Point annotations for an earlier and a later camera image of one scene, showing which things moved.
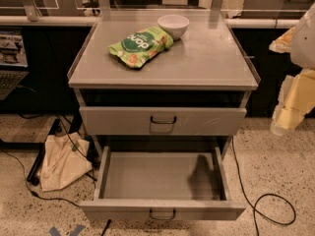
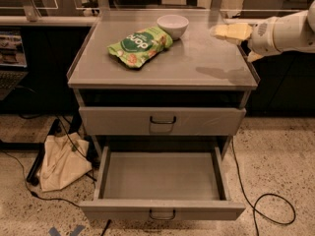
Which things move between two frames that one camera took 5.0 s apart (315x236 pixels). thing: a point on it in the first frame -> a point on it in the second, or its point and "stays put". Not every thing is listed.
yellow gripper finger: [283, 43] -> [262, 40]
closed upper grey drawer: [161, 121] stays put
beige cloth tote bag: [65, 159] stays put
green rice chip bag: [137, 47] stays put
